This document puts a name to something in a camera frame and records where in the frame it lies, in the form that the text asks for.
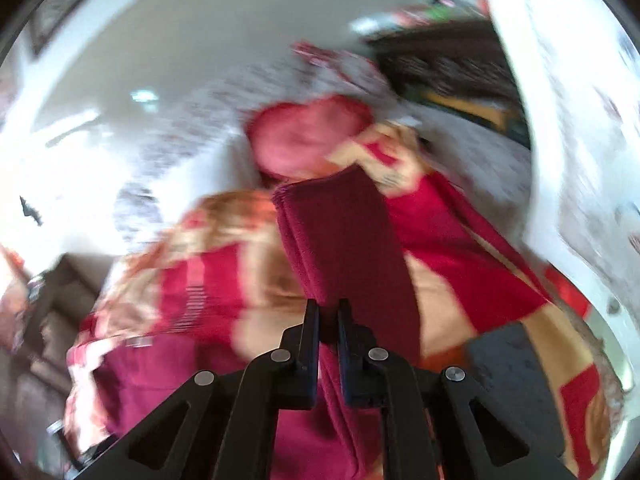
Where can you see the maroon garment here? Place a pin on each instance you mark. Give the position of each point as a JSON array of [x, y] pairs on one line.
[[340, 240]]

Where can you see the white printed cloth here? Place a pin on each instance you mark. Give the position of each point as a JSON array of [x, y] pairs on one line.
[[575, 110]]

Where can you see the white dotted bed sheet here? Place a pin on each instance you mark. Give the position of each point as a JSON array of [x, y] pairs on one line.
[[200, 120]]

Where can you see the bright red cloth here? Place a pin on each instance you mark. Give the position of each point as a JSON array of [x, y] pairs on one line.
[[567, 291]]

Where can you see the red and cream patterned blanket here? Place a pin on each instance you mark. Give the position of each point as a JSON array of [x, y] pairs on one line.
[[500, 270]]

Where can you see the dark wooden shelf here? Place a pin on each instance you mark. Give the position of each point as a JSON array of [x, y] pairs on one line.
[[450, 65]]

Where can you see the pink red round pillow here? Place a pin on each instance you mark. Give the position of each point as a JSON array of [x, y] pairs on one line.
[[310, 135]]

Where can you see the dark grey flat object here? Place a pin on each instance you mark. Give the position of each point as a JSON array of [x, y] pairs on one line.
[[515, 365]]

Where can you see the dark brown furniture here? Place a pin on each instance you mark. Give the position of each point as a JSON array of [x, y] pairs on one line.
[[55, 320]]

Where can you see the colourful clutter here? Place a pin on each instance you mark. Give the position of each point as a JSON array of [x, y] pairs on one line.
[[440, 2]]

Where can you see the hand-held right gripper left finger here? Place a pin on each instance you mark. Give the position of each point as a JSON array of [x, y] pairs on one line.
[[312, 340]]

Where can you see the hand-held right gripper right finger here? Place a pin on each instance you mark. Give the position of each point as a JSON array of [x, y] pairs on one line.
[[344, 340]]

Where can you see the red white patterned cloth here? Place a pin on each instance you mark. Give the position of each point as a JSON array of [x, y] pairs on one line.
[[322, 60]]

